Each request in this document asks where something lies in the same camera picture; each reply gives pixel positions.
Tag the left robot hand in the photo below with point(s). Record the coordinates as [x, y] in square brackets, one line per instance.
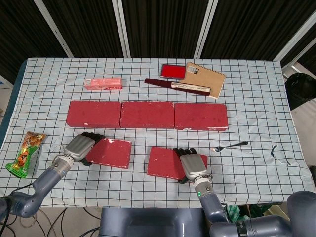
[79, 148]

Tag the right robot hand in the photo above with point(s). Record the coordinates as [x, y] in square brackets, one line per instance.
[193, 165]

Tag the red brick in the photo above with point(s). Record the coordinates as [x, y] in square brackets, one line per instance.
[111, 153]
[93, 113]
[201, 116]
[163, 163]
[148, 114]

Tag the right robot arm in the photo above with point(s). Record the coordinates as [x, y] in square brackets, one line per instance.
[212, 202]

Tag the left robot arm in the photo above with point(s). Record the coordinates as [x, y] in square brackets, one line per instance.
[44, 180]

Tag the silver metal fork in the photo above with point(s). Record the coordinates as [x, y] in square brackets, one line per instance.
[227, 147]

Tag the checkered white tablecloth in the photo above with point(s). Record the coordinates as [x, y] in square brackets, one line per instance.
[98, 187]

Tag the green orange snack bag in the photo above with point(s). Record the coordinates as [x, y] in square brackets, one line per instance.
[24, 155]

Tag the green plastic bag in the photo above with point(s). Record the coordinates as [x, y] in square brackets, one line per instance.
[234, 212]

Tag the red toothpaste box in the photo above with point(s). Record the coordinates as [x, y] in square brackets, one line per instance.
[103, 84]

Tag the blue-grey robot torso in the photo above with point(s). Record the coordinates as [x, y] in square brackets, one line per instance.
[148, 222]

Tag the brown spiral notebook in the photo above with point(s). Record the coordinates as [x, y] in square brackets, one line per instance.
[207, 79]

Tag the maroon folding fan case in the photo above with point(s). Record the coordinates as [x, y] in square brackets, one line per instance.
[158, 82]

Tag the red ink pad tin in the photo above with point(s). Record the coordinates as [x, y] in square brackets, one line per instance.
[172, 71]

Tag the black trash bag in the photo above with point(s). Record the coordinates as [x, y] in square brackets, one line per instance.
[301, 91]

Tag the white partition frame post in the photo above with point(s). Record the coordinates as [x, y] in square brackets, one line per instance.
[296, 42]
[54, 27]
[208, 27]
[122, 27]

